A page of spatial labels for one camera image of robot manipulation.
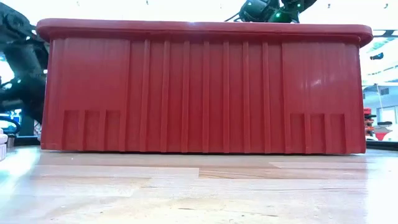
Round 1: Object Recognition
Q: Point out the red plastic storage bin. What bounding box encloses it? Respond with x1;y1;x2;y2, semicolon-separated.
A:
36;17;374;156

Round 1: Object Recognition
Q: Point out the shelf rack with red bins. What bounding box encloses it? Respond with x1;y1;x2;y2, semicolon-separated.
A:
363;107;377;138

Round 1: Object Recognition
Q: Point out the red stool with black seat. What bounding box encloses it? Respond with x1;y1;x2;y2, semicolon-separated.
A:
375;121;394;142

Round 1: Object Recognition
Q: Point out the black table edge rail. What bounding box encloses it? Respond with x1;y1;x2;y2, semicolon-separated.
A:
366;140;398;152

